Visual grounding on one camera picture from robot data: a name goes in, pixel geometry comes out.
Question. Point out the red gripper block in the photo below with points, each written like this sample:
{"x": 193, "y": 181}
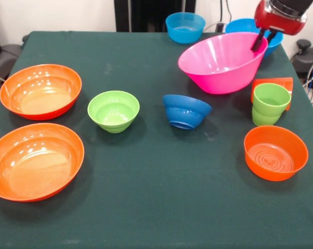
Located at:
{"x": 278, "y": 23}

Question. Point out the large light blue bowl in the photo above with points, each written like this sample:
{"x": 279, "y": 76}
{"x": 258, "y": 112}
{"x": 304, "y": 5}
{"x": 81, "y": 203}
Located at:
{"x": 239, "y": 26}

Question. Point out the orange cup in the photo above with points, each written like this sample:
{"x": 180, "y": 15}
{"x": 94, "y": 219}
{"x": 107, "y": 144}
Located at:
{"x": 283, "y": 81}

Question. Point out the large pink bowl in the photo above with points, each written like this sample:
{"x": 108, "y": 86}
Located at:
{"x": 218, "y": 77}

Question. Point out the green cup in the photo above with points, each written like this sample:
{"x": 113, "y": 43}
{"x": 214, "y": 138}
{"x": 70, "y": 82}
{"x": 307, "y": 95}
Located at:
{"x": 265, "y": 114}

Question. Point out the small light blue bowl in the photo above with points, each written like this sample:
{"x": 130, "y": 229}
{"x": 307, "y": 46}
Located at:
{"x": 185, "y": 35}

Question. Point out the dark blue bowl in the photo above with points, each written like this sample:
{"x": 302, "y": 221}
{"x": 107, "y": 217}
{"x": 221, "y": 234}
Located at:
{"x": 185, "y": 111}

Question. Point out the small orange bowl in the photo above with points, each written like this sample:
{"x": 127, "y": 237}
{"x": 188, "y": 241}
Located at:
{"x": 275, "y": 176}

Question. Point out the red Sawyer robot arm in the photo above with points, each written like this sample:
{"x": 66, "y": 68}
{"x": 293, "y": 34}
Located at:
{"x": 291, "y": 5}

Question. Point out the dark grey floor base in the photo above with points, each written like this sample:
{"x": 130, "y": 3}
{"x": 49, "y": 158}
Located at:
{"x": 309, "y": 59}
{"x": 6, "y": 57}

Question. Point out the dark green tablecloth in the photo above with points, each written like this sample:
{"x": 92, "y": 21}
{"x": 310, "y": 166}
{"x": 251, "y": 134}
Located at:
{"x": 156, "y": 168}

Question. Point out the green bowl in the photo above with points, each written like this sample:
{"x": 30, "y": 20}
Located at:
{"x": 112, "y": 122}

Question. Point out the large orange bowl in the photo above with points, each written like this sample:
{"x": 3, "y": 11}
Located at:
{"x": 40, "y": 103}
{"x": 29, "y": 168}

